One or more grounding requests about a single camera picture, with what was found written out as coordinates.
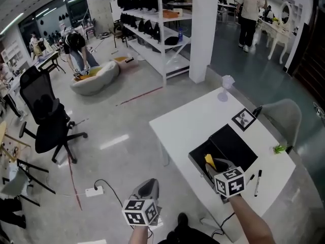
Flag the person's left forearm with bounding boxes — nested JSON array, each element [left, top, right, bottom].
[[128, 225, 150, 244]]

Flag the white vanity table with mirror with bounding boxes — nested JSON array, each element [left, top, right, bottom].
[[258, 1, 295, 65]]

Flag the black office chair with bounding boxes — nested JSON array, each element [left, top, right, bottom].
[[19, 65, 88, 164]]

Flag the black cap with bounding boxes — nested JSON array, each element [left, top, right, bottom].
[[164, 36, 180, 46]]

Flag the thin black cable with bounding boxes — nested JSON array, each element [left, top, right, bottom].
[[212, 212, 236, 238]]

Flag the person's black shoe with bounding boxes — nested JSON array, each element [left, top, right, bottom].
[[177, 212, 189, 227]]

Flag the clear wine glass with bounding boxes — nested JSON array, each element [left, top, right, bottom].
[[217, 75, 235, 103]]

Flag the grey beanbag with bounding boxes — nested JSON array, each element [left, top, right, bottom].
[[70, 61, 120, 96]]

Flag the white power strip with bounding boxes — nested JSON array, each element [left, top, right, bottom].
[[85, 186, 105, 197]]

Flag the white metal shelf rack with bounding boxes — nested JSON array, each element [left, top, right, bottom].
[[114, 0, 193, 87]]

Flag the person's right forearm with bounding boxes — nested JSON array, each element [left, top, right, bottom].
[[228, 194, 276, 244]]

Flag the small green potted plant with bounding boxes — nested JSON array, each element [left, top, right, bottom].
[[273, 143, 287, 155]]

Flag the row of black bags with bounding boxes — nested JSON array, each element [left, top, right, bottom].
[[114, 0, 161, 43]]

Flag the black power cable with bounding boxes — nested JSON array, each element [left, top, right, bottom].
[[94, 178, 134, 230]]

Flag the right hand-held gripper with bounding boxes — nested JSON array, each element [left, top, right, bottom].
[[205, 158, 246, 200]]

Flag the orange cushion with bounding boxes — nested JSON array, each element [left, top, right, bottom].
[[73, 69, 102, 81]]

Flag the white container with black handle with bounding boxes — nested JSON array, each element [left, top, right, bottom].
[[113, 56, 139, 70]]

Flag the black picture frame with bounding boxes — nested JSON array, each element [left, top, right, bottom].
[[231, 108, 257, 132]]

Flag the large black marker pen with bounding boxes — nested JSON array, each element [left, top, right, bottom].
[[253, 170, 263, 197]]

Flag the person's black trousers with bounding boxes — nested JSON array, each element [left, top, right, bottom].
[[157, 225, 221, 244]]

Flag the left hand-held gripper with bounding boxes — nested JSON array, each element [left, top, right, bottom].
[[121, 178, 160, 227]]

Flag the black box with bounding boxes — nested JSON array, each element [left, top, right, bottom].
[[188, 123, 259, 188]]

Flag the yellow object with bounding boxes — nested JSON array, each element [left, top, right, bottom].
[[204, 154, 216, 170]]

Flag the grey shell chair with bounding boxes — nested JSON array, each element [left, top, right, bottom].
[[252, 98, 303, 154]]

